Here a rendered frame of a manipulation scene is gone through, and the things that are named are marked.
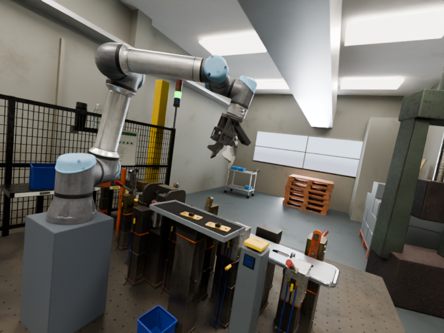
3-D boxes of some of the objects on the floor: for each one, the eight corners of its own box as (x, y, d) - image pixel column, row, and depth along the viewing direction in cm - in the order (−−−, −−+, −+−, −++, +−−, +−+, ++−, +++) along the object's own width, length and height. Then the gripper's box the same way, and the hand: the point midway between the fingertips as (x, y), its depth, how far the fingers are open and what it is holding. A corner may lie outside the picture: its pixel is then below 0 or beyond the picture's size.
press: (488, 343, 194) (589, -7, 166) (366, 296, 237) (429, 12, 209) (448, 296, 262) (515, 42, 233) (359, 267, 305) (406, 49, 277)
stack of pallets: (328, 209, 644) (333, 181, 636) (328, 216, 566) (333, 184, 558) (287, 199, 700) (292, 174, 692) (281, 204, 622) (287, 175, 614)
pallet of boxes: (433, 279, 300) (454, 197, 289) (366, 258, 337) (382, 185, 326) (406, 248, 410) (421, 187, 399) (358, 234, 446) (370, 180, 435)
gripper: (213, 109, 89) (196, 152, 92) (239, 115, 73) (218, 168, 76) (228, 116, 94) (212, 157, 97) (256, 124, 78) (236, 173, 81)
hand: (220, 164), depth 88 cm, fingers open, 14 cm apart
